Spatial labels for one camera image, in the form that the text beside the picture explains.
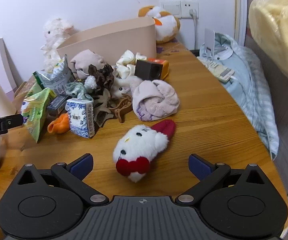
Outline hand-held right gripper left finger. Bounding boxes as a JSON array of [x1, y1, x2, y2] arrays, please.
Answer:
[[15, 154, 110, 204]]

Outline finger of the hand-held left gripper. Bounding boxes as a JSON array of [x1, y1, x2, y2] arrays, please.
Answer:
[[0, 114, 25, 131]]

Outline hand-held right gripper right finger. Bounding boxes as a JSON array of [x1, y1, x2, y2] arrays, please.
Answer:
[[175, 154, 269, 204]]

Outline small white plush toy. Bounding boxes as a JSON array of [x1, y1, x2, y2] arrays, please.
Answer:
[[110, 76, 144, 99]]

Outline beige cloth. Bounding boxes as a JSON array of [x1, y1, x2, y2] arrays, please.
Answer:
[[70, 49, 107, 79]]

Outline orange plastic box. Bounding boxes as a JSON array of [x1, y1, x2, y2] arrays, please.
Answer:
[[146, 58, 170, 80]]

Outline black box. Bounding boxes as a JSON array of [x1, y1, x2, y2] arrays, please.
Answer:
[[135, 60, 164, 80]]

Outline beige plastic basket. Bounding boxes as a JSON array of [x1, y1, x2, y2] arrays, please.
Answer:
[[56, 17, 157, 63]]

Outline wooden desktop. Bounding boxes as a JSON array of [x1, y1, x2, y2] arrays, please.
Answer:
[[0, 39, 288, 240]]

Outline green snack packet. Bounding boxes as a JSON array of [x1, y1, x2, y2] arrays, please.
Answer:
[[21, 87, 57, 143]]

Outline blue white patterned tissue packet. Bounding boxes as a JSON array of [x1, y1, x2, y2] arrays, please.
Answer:
[[65, 98, 96, 138]]

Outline small orange plush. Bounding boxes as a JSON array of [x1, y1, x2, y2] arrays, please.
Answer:
[[47, 113, 70, 134]]

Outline dark small packet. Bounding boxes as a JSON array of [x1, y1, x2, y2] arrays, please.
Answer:
[[47, 94, 71, 117]]

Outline white cat plush toy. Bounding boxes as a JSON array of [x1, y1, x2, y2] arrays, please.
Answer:
[[113, 119, 176, 182]]

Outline silver foil snack bag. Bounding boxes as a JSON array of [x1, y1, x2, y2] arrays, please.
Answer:
[[33, 54, 76, 95]]

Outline brown hair claw clip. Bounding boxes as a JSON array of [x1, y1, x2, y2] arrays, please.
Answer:
[[108, 93, 133, 123]]

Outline grey green scrunchie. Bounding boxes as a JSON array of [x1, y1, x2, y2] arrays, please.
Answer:
[[65, 81, 93, 100]]

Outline pale pink rolled cloth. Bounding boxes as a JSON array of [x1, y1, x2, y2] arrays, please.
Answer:
[[132, 79, 180, 122]]

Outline white pompom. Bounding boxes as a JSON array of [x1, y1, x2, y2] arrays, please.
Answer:
[[84, 76, 98, 90]]

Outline dark brown hair bow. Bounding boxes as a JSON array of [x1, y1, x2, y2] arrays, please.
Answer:
[[88, 64, 115, 95]]

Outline white lamb plush toy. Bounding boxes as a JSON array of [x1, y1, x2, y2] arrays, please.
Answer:
[[40, 17, 74, 72]]

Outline light blue striped cloth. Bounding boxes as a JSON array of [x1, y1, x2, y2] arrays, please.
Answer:
[[197, 32, 280, 161]]

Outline white remote control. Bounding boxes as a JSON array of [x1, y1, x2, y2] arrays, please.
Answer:
[[200, 57, 235, 82]]

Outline cream fabric scrunchie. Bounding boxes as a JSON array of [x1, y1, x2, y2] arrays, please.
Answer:
[[116, 50, 148, 80]]

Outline white phone stand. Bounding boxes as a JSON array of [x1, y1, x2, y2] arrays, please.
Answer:
[[204, 28, 232, 60]]

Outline orange white hamster plush toy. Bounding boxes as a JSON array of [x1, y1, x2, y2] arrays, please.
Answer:
[[138, 5, 181, 44]]

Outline yellow foam in plastic bag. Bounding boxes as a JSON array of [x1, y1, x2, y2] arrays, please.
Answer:
[[249, 0, 288, 92]]

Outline white plug with cable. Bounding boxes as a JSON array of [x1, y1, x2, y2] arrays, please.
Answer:
[[189, 9, 199, 50]]

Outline white wall socket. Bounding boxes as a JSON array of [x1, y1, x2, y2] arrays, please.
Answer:
[[180, 0, 199, 19]]

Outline white door frame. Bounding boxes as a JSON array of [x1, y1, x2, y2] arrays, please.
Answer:
[[234, 0, 248, 47]]

